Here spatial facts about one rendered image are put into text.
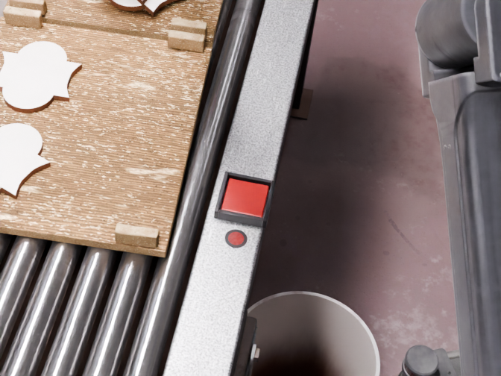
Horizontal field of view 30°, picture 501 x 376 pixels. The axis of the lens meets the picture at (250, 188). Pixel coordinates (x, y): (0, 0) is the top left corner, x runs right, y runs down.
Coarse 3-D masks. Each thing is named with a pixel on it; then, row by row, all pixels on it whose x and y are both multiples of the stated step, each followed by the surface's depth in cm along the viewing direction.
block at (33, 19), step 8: (8, 8) 150; (16, 8) 150; (24, 8) 151; (8, 16) 150; (16, 16) 150; (24, 16) 150; (32, 16) 150; (40, 16) 150; (16, 24) 151; (24, 24) 151; (32, 24) 151; (40, 24) 151
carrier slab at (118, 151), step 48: (0, 48) 148; (96, 48) 150; (144, 48) 151; (0, 96) 142; (96, 96) 144; (144, 96) 144; (192, 96) 145; (48, 144) 137; (96, 144) 138; (144, 144) 138; (48, 192) 132; (96, 192) 132; (144, 192) 133; (96, 240) 127
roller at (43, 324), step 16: (48, 256) 128; (64, 256) 127; (48, 272) 125; (64, 272) 126; (48, 288) 124; (64, 288) 126; (32, 304) 122; (48, 304) 123; (32, 320) 121; (48, 320) 122; (16, 336) 120; (32, 336) 119; (48, 336) 122; (16, 352) 118; (32, 352) 118; (16, 368) 116; (32, 368) 118
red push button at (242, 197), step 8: (232, 184) 136; (240, 184) 136; (248, 184) 136; (256, 184) 136; (232, 192) 135; (240, 192) 135; (248, 192) 135; (256, 192) 135; (264, 192) 135; (224, 200) 134; (232, 200) 134; (240, 200) 134; (248, 200) 134; (256, 200) 134; (264, 200) 135; (224, 208) 133; (232, 208) 133; (240, 208) 133; (248, 208) 133; (256, 208) 134; (264, 208) 134
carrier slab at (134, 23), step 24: (48, 0) 156; (72, 0) 157; (96, 0) 157; (192, 0) 159; (216, 0) 160; (72, 24) 154; (96, 24) 154; (120, 24) 154; (144, 24) 154; (168, 24) 155; (216, 24) 156
